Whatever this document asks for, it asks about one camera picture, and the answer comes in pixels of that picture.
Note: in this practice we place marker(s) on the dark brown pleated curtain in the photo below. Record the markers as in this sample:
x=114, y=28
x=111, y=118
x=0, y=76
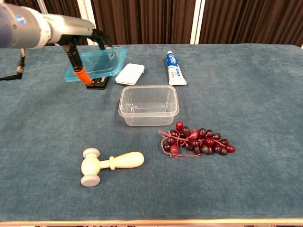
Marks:
x=142, y=21

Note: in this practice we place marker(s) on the turquoise plastic lid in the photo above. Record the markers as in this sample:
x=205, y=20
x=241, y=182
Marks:
x=101, y=63

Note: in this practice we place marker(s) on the clear plastic container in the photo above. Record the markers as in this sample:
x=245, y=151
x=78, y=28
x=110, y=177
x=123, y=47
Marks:
x=148, y=106

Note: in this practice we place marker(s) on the black folding laptop stand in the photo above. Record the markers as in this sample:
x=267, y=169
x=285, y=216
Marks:
x=101, y=84

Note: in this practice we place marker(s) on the teal table cloth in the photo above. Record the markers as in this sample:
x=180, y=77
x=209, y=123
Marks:
x=236, y=94

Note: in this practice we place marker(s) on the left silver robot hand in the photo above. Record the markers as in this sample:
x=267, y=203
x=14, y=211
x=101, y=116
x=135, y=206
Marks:
x=68, y=27

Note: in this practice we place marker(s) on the red plastic grape bunch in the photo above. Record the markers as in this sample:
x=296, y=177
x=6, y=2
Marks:
x=203, y=143

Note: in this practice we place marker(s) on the cream wooden toy mallet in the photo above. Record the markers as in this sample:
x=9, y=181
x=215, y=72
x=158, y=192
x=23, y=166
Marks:
x=91, y=165

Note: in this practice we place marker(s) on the white rectangular plastic case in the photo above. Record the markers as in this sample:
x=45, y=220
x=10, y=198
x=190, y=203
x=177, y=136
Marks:
x=129, y=73

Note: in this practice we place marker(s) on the thin white frame post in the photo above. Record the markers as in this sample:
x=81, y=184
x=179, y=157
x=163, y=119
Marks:
x=41, y=4

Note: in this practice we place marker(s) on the blue white toothpaste tube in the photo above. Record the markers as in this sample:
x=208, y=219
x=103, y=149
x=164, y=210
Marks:
x=174, y=68

